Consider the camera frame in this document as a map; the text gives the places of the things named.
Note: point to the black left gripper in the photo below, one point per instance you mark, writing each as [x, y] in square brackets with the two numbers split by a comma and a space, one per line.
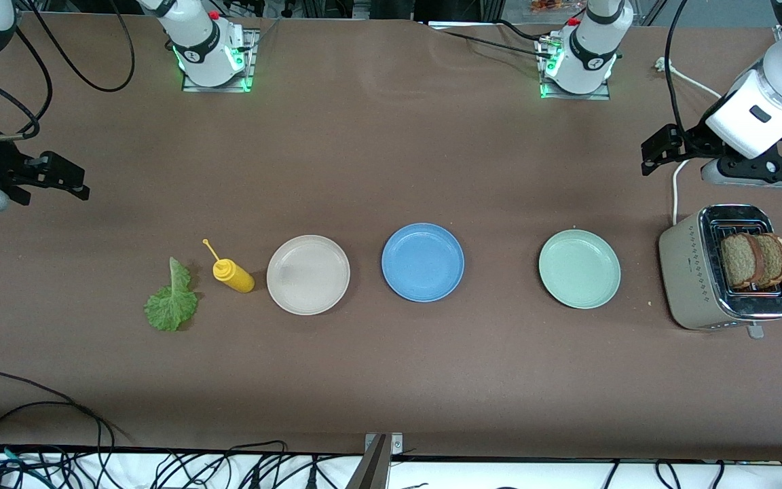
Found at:
[692, 143]

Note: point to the brown bread slice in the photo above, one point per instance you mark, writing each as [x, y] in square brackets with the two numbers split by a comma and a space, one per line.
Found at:
[740, 261]
[776, 261]

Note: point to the green lettuce leaf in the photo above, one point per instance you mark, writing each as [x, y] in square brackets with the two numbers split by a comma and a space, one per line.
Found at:
[172, 305]

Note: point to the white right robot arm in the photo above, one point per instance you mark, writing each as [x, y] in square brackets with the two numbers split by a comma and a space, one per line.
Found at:
[204, 47]

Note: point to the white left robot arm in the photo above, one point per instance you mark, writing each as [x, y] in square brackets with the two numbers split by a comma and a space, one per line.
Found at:
[588, 47]

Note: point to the green round plate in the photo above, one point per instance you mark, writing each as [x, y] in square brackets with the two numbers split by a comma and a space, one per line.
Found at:
[580, 269]

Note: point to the blue round plate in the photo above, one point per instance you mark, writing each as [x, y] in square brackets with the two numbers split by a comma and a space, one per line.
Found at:
[423, 263]

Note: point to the white round plate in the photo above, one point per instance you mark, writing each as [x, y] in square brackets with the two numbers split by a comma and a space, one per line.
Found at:
[308, 275]

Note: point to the beige chrome toaster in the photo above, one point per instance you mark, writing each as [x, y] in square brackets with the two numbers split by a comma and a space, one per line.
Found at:
[686, 278]

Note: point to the orange patterned packet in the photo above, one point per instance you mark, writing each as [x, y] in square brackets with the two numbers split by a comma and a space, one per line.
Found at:
[547, 5]

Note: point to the yellow mustard squeeze bottle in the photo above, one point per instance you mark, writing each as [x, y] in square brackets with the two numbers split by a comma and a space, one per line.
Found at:
[235, 277]

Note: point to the small metal bracket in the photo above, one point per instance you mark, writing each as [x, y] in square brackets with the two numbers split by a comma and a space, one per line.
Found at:
[398, 445]

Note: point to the grey camera post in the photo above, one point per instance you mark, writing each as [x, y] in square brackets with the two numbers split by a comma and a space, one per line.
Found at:
[370, 468]

